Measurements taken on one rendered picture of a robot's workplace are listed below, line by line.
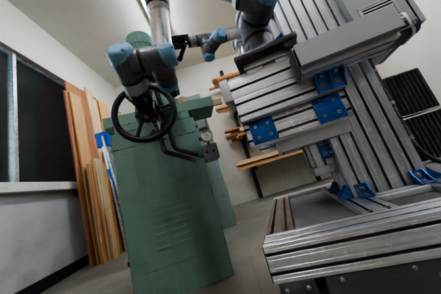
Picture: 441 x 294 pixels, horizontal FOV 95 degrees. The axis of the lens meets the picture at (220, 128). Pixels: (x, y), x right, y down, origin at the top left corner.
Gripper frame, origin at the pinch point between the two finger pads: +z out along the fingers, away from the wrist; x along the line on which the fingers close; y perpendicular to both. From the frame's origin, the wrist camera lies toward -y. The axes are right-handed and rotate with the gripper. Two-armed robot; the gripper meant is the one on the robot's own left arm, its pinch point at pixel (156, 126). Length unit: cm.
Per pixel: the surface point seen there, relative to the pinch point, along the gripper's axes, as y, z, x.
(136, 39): -79, -8, -6
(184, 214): 22.4, 39.1, -0.6
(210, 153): 1.7, 25.5, 19.4
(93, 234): -34, 146, -108
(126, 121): -24.6, 12.4, -18.4
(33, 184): -61, 82, -126
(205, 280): 48, 54, 1
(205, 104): -24.9, 15.3, 24.5
